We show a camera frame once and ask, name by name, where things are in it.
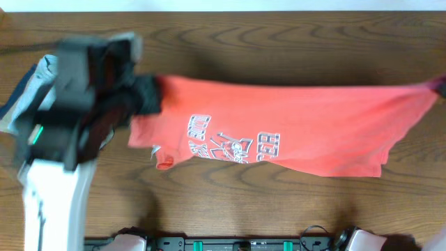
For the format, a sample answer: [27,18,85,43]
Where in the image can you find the red t-shirt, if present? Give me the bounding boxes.
[128,76,440,177]

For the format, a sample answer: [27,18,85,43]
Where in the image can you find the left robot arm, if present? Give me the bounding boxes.
[13,76,160,250]

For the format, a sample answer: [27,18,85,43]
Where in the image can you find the light blue folded shirt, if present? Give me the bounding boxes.
[4,54,58,135]

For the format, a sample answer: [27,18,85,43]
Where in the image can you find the navy folded shirt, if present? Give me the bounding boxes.
[0,64,37,119]

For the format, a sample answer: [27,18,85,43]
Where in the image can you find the tan folded shirt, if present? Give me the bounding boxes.
[0,111,15,135]

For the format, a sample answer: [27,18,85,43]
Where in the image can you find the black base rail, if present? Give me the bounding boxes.
[83,227,334,251]

